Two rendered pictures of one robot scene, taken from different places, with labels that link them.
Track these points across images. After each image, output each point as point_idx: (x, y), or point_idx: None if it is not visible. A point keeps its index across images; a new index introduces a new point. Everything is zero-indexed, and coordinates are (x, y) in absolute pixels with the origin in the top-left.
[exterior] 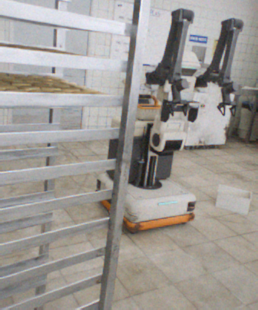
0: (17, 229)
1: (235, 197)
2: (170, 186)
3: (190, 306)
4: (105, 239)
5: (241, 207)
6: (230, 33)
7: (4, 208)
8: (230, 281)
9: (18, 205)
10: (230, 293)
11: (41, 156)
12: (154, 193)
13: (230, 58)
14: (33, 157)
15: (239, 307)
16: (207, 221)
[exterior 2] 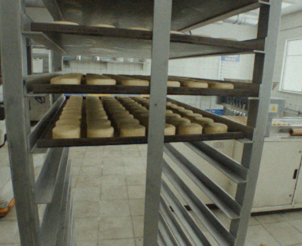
0: (73, 230)
1: (33, 157)
2: (2, 169)
3: (87, 219)
4: None
5: (39, 161)
6: (28, 47)
7: (182, 179)
8: (83, 197)
9: (70, 212)
10: (89, 201)
11: (70, 165)
12: (2, 179)
13: (32, 64)
14: (70, 168)
15: (100, 202)
16: None
